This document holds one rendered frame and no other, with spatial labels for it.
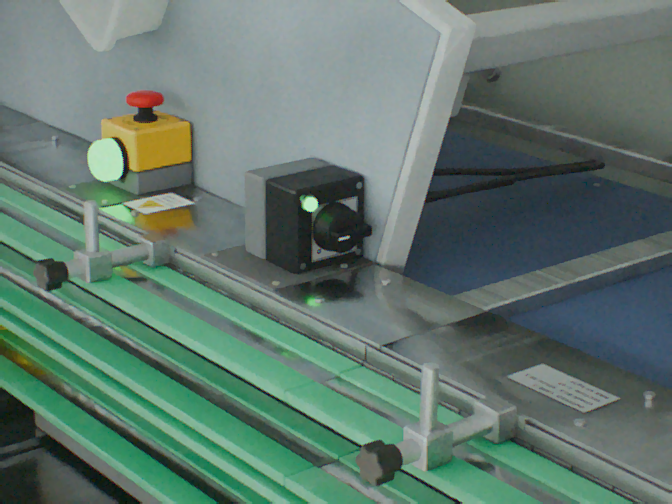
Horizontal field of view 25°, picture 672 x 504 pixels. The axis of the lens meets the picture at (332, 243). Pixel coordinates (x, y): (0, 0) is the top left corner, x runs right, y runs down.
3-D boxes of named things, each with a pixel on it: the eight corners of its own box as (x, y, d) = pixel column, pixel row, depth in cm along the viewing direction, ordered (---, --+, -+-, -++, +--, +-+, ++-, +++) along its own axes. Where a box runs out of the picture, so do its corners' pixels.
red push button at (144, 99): (119, 122, 160) (118, 91, 159) (151, 117, 162) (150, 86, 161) (139, 130, 157) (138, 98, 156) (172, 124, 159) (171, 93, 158)
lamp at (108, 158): (107, 173, 161) (83, 178, 159) (106, 132, 159) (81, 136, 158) (130, 183, 158) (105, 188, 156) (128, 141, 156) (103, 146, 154)
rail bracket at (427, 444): (488, 421, 112) (348, 473, 104) (492, 329, 110) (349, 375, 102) (527, 440, 109) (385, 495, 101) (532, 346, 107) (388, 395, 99)
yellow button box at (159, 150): (161, 169, 167) (102, 181, 162) (159, 103, 164) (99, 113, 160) (196, 184, 161) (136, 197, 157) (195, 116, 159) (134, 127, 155)
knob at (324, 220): (350, 244, 138) (374, 254, 136) (311, 254, 136) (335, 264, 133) (351, 197, 137) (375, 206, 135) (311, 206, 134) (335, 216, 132)
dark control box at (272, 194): (315, 234, 146) (243, 252, 141) (315, 155, 144) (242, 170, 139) (369, 257, 140) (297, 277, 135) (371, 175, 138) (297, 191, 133)
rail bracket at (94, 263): (155, 254, 146) (30, 284, 138) (152, 181, 144) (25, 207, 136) (177, 265, 143) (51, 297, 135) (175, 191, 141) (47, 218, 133)
